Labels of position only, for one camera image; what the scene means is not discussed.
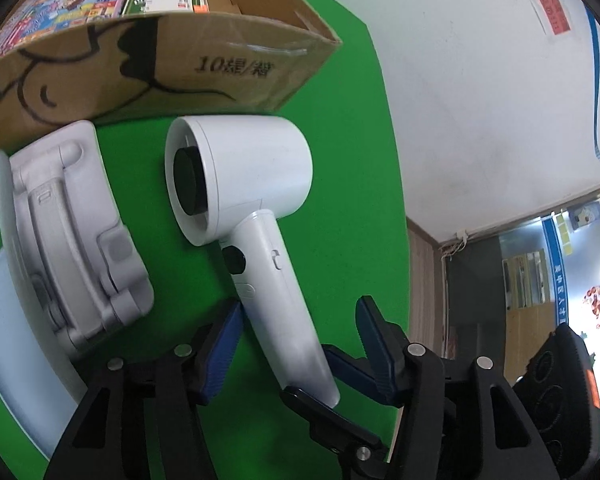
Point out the colourful printed game box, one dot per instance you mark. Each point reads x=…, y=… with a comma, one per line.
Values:
x=65, y=0

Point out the white folding stand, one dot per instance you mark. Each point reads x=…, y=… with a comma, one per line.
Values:
x=80, y=220

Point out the red wall notice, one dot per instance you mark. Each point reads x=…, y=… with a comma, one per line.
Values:
x=552, y=10

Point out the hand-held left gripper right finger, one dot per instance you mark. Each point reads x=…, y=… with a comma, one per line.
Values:
x=375, y=350

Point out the red round sticker cluster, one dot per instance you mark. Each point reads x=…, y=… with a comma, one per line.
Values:
x=597, y=305

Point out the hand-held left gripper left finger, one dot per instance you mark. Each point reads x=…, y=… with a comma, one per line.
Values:
x=220, y=355

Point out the white hair dryer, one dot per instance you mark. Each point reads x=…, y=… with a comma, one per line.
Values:
x=260, y=170

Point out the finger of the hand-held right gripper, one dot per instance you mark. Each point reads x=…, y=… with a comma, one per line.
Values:
x=347, y=370
x=330, y=420

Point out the large cardboard box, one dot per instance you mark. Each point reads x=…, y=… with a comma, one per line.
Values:
x=180, y=50

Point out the blue vertical banner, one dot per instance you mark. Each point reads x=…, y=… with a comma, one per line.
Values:
x=557, y=270

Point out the green tablecloth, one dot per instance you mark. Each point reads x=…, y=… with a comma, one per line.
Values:
x=360, y=160

